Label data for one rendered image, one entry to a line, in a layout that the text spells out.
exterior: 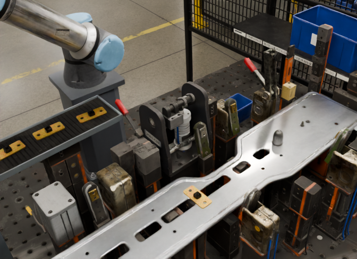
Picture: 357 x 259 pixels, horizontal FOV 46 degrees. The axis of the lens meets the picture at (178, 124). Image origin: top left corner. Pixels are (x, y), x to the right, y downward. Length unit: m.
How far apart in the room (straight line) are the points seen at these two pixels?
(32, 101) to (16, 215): 1.98
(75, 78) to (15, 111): 2.03
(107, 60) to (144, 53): 2.65
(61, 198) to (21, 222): 0.57
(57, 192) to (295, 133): 0.76
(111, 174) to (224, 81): 1.17
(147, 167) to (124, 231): 0.20
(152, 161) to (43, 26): 0.47
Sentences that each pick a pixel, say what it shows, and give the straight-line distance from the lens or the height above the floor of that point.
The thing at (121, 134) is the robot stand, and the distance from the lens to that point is 1.63.
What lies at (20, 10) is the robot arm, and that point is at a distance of 1.15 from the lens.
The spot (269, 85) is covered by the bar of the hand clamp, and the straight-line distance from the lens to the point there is 1.44.
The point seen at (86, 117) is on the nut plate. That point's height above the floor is 1.16.
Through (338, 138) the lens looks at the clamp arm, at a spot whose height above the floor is 1.09.
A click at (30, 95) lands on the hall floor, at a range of 3.63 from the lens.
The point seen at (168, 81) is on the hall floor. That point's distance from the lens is 3.51.
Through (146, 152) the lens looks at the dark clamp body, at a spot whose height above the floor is 1.08.
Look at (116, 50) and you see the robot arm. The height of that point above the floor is 1.27.
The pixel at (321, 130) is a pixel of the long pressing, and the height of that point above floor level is 1.00.
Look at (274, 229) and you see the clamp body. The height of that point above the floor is 1.01.
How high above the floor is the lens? 1.88
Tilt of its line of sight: 38 degrees down
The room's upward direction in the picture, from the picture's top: 3 degrees counter-clockwise
